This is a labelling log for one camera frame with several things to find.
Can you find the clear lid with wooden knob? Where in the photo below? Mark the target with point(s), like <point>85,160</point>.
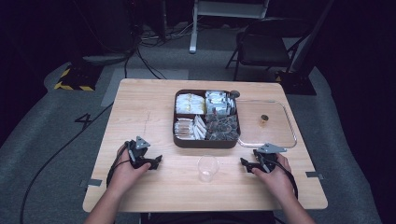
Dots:
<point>271,133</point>

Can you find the pile of grey-white packets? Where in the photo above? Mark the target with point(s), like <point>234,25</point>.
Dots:
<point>218,102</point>

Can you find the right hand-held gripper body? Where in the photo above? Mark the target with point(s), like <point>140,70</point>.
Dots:
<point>264,158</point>

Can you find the grey tape strip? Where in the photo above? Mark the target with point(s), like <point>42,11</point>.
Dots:
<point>91,182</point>
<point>314,175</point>

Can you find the clear plastic cup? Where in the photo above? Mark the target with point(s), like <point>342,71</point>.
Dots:
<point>208,168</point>

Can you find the pile of brown stick packets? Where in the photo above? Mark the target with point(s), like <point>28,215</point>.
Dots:
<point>183,129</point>

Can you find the row of white sachets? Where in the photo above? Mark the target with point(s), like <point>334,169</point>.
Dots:
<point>200,127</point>

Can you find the black folding chair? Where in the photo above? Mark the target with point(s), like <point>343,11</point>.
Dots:
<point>264,49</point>

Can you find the black stand base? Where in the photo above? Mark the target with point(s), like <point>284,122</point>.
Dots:
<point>297,84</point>

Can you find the small dark round cap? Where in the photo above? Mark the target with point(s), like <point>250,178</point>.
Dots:
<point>234,93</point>

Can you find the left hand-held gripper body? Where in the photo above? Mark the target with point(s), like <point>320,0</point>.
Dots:
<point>138,154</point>

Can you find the yellow-black striped stand base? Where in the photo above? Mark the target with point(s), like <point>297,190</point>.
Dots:
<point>77,79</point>

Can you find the pile of dark tea packets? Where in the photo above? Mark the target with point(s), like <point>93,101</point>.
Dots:
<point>224,127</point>

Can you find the white desk frame leg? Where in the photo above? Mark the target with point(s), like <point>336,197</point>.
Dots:
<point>193,31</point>

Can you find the pile of yellow-white packets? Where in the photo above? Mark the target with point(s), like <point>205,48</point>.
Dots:
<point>190,104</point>

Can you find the grey slanted stand pole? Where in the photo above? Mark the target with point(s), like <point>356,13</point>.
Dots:
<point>311,34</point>

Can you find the brown divided tray box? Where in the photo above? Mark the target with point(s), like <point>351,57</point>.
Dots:
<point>202,143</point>

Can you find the person's left hand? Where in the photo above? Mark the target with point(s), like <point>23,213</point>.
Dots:
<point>124,175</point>

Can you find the person's right hand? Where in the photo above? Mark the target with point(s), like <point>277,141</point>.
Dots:
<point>278,182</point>

